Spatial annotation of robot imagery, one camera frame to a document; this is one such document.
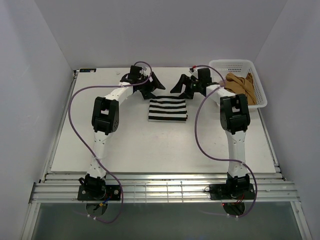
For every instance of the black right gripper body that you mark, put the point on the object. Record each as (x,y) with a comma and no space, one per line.
(193,86)

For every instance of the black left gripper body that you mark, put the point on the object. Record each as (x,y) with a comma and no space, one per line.
(146,86)

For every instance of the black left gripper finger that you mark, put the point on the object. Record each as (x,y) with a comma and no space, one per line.
(147,95)
(156,83)

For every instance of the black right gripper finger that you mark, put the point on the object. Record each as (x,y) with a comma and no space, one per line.
(187,95)
(183,80)

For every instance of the black white striped tank top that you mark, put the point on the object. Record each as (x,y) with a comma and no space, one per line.
(167,109)

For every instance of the tan tank top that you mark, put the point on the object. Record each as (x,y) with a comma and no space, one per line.
(241,85)

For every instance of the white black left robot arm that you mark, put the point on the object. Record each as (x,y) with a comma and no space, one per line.
(105,121)

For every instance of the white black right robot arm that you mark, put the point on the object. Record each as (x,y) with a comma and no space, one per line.
(234,119)

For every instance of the white plastic perforated basket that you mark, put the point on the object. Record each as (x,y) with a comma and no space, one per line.
(240,68)

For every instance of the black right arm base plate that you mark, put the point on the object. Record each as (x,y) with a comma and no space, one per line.
(221,192)

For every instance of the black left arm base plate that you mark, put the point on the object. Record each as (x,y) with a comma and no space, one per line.
(111,192)

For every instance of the aluminium rail frame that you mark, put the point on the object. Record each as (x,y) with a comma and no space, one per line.
(161,188)

